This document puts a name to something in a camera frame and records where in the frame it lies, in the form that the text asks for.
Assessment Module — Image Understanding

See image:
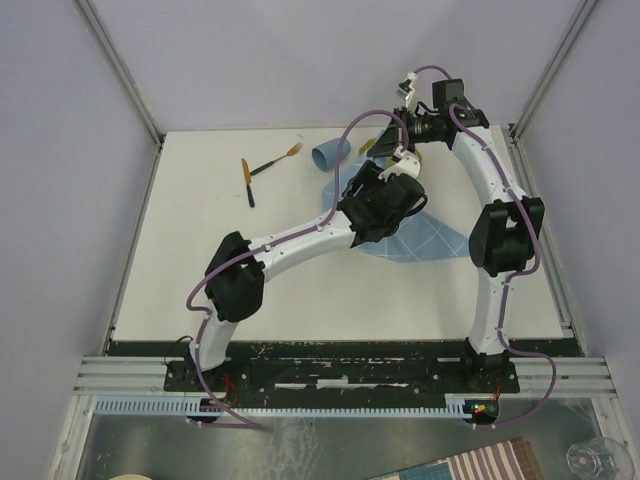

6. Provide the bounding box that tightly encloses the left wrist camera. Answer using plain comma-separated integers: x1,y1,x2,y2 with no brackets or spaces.
381,145,421,180

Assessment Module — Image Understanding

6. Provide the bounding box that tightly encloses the green dotted plate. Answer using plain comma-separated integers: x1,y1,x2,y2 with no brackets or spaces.
359,138,377,154

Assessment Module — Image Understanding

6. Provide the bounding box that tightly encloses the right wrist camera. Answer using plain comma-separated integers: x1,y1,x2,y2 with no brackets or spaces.
396,71,418,110

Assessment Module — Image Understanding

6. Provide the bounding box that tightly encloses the cream round object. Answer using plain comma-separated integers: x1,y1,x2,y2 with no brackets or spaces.
110,474,151,480

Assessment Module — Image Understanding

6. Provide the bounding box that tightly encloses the aluminium frame rail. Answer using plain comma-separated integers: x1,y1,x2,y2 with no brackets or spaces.
510,0,603,143

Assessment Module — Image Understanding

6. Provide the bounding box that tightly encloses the orange knife green handle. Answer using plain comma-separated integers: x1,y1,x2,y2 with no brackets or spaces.
241,158,255,208

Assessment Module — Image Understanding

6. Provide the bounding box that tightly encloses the clear glass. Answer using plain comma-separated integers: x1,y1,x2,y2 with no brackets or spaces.
566,437,635,480

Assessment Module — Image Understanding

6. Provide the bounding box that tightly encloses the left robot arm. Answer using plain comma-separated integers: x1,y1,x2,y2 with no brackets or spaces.
186,155,427,390

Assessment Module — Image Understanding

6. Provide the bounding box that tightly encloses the striped folded cloth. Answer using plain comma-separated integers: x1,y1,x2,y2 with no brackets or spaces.
378,438,544,480

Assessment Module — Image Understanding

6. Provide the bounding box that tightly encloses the orange fork green handle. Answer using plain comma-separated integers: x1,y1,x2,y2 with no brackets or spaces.
250,142,303,176

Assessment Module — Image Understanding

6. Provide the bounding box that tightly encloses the blue cup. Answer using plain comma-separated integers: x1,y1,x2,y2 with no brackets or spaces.
311,138,351,172

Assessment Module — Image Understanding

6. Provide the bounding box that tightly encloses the blue checked cloth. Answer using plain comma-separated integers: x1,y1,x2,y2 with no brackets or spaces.
311,148,469,263

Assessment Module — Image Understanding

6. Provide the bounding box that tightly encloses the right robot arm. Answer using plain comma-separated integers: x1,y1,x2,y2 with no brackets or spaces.
368,79,545,391

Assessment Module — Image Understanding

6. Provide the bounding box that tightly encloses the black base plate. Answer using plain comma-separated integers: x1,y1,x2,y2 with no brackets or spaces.
164,341,520,408

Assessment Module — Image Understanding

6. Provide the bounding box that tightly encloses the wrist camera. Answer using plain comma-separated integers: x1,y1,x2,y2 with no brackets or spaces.
381,145,421,180
396,71,418,110

